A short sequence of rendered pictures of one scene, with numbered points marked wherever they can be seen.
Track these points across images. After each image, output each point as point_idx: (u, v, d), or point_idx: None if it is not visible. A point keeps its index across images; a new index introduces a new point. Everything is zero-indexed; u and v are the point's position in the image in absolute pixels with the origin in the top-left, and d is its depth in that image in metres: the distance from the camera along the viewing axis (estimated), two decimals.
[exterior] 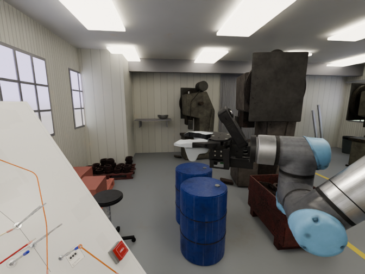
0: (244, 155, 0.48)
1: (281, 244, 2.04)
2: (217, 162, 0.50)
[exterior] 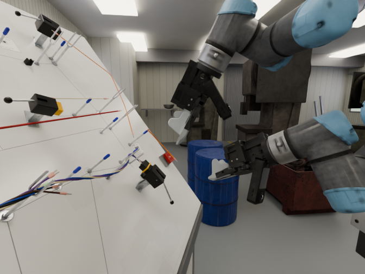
0: None
1: (290, 209, 2.18)
2: None
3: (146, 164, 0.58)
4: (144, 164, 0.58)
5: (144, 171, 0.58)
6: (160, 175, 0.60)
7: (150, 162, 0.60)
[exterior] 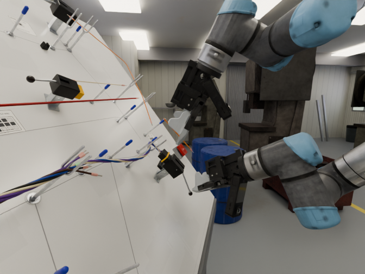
0: None
1: None
2: None
3: (165, 154, 0.56)
4: (164, 153, 0.56)
5: (163, 160, 0.56)
6: None
7: (169, 151, 0.58)
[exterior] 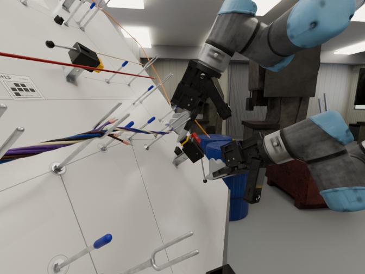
0: None
1: (303, 203, 2.12)
2: None
3: (185, 137, 0.53)
4: None
5: (183, 144, 0.52)
6: None
7: (188, 135, 0.55)
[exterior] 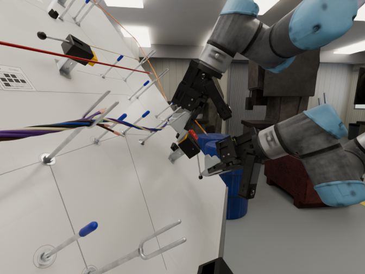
0: None
1: (302, 201, 2.12)
2: None
3: None
4: None
5: (181, 141, 0.52)
6: None
7: (186, 133, 0.55)
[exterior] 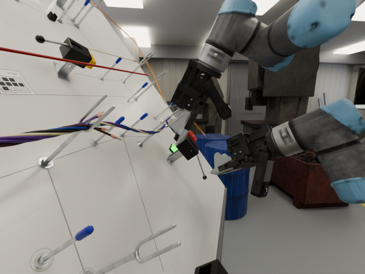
0: None
1: (302, 202, 2.12)
2: None
3: None
4: None
5: None
6: None
7: None
